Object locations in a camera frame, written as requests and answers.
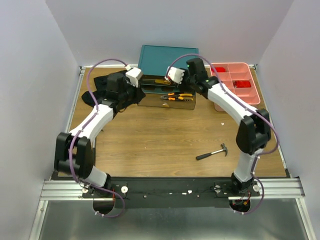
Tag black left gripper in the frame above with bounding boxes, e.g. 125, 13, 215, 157
118, 79, 146, 105

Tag yellow long nose pliers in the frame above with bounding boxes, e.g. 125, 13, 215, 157
167, 92, 193, 99

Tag clear drawer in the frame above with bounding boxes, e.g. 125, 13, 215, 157
140, 75, 173, 86
138, 93, 196, 110

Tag yellow black combination pliers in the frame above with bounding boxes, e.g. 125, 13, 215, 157
160, 94, 194, 102

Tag teal drawer cabinet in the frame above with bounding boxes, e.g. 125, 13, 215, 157
138, 45, 199, 95

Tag pink compartment tray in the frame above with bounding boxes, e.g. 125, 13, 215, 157
212, 62, 261, 107

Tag black handled claw hammer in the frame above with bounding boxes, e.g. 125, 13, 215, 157
195, 143, 228, 161

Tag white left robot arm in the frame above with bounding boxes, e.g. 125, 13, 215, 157
54, 68, 146, 198

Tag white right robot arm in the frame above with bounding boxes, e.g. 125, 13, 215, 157
166, 57, 271, 196

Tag red block top compartment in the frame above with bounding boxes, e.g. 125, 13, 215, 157
215, 66, 227, 73

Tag red block compartment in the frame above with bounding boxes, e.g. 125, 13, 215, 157
233, 80, 252, 88
215, 66, 227, 73

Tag black cloth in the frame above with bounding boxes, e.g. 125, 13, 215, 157
92, 70, 130, 116

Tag red block middle compartment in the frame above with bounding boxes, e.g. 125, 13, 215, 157
233, 80, 252, 88

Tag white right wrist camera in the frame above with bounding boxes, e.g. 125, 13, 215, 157
164, 66, 186, 85

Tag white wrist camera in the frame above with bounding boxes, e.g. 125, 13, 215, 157
125, 64, 143, 88
164, 66, 186, 85

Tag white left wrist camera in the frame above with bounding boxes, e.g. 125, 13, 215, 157
125, 64, 143, 88

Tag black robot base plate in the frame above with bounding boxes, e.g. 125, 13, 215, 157
82, 176, 260, 212

